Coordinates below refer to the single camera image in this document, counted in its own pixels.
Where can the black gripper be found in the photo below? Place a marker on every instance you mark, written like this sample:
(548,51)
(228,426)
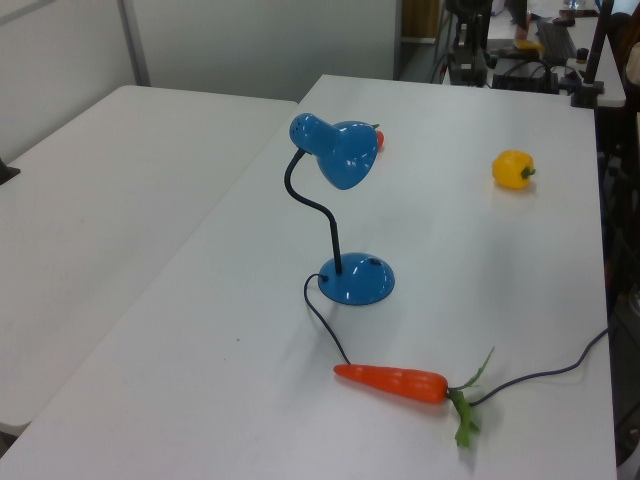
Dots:
(469,45)

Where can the blue gooseneck desk lamp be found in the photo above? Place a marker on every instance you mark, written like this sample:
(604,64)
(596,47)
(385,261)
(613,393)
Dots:
(350,150)

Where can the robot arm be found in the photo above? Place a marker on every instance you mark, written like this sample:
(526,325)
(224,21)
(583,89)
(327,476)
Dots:
(467,6)

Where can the yellow object on desk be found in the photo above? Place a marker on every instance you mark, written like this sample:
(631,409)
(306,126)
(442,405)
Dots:
(529,45)

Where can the black equipment box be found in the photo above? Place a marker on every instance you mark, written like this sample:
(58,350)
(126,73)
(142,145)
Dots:
(525,77)

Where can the wooden cabinet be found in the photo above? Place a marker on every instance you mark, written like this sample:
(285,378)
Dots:
(419,20)

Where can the black keyboard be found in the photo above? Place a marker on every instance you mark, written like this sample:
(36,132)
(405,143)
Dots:
(556,37)

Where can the yellow toy bell pepper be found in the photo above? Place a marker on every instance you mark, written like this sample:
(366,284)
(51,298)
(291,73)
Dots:
(510,170)

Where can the small red toy vegetable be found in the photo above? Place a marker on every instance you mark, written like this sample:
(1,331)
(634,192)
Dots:
(380,138)

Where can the orange toy carrot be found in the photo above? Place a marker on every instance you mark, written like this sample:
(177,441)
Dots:
(395,381)

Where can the black table clamp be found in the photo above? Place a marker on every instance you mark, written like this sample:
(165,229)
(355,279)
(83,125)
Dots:
(7,172)

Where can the black camera stand pole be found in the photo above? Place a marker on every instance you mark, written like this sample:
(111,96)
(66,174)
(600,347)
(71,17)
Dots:
(595,55)

